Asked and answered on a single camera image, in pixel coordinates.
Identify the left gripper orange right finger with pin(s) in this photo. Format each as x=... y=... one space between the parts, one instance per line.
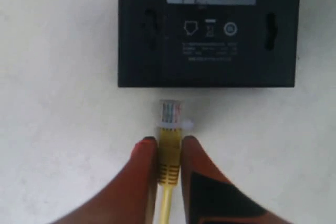
x=210 y=197

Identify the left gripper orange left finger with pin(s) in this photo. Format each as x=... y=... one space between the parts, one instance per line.
x=130 y=197

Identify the black network switch box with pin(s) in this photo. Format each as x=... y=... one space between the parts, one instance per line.
x=207 y=43

